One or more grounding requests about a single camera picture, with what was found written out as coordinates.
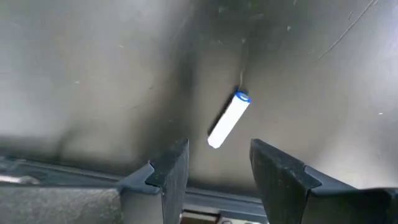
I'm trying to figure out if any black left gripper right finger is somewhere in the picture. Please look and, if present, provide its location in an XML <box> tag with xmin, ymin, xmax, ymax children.
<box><xmin>250</xmin><ymin>139</ymin><xmax>398</xmax><ymax>224</ymax></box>

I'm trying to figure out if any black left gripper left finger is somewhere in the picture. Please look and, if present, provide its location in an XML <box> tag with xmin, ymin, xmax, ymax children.
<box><xmin>0</xmin><ymin>139</ymin><xmax>190</xmax><ymax>224</ymax></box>

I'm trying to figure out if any white Kirkland battery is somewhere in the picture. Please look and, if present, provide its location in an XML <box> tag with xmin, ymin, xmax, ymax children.
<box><xmin>206</xmin><ymin>90</ymin><xmax>252</xmax><ymax>150</ymax></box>

